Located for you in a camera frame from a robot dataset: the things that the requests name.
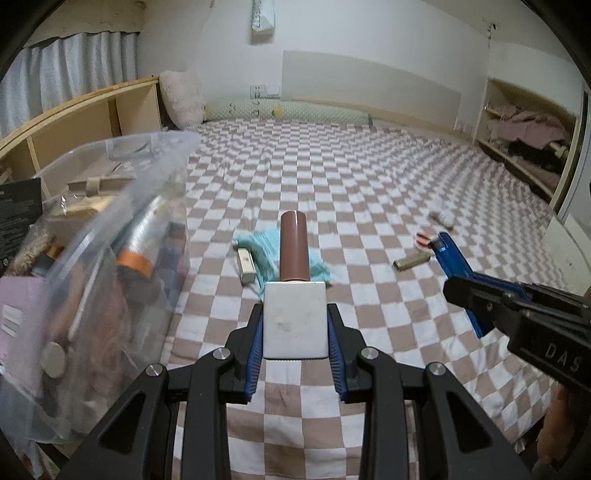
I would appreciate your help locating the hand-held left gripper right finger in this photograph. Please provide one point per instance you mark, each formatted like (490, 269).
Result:
(336, 364)

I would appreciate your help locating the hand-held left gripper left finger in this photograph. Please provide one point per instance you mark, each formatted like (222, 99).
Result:
(255, 364)

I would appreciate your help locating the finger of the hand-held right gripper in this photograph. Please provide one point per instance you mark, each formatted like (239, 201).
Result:
(471, 295)

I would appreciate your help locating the blue plastic tool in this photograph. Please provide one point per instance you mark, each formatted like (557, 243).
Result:
(450, 258)

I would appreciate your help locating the brown tube with white cap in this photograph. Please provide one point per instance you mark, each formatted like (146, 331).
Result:
(295, 318)

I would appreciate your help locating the white socks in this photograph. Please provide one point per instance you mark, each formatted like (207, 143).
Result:
(442, 215)

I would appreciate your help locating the clear plastic bag of cosmetics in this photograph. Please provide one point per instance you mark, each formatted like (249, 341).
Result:
(92, 258)

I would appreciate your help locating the person's right hand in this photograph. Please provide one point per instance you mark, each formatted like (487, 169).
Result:
(556, 424)

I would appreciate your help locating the gold metal tube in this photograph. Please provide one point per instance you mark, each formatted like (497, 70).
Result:
(411, 262)

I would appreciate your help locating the red white striped item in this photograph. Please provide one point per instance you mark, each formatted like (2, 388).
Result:
(423, 241)

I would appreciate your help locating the white wardrobe door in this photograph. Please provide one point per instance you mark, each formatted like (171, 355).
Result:
(570, 254)

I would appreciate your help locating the small beige box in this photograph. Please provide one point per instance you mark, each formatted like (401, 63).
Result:
(245, 266)

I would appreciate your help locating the teal wipes packet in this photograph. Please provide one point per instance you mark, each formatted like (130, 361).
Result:
(258, 244)

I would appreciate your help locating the checkered bed sheet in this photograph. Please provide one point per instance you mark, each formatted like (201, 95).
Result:
(369, 184)

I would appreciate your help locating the dark clothes pile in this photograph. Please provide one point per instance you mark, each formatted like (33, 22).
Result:
(531, 154)

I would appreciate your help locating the silver tube with orange band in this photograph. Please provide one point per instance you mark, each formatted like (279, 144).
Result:
(138, 240)

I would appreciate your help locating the pink clothes pile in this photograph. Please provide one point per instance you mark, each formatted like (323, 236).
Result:
(531, 124)

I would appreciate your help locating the round white disc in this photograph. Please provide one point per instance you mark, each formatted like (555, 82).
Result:
(54, 359)

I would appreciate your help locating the wooden wardrobe shelf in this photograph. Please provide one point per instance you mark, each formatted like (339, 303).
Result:
(572, 120)

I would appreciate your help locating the pink packet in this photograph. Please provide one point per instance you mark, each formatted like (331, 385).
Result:
(18, 323)

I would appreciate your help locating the long green bolster pillow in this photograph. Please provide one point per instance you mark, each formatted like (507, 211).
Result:
(314, 113)

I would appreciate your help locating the white plush pillow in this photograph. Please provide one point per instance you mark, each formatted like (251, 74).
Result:
(182, 99)

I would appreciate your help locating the black cardboard box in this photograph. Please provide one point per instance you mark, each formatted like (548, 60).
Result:
(18, 217)

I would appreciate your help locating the wooden bedside shelf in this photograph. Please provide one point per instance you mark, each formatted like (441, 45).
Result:
(134, 108)

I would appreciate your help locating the grey curtain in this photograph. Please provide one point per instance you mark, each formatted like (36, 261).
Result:
(69, 69)

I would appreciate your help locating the white wall unit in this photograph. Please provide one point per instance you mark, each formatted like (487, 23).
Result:
(263, 18)

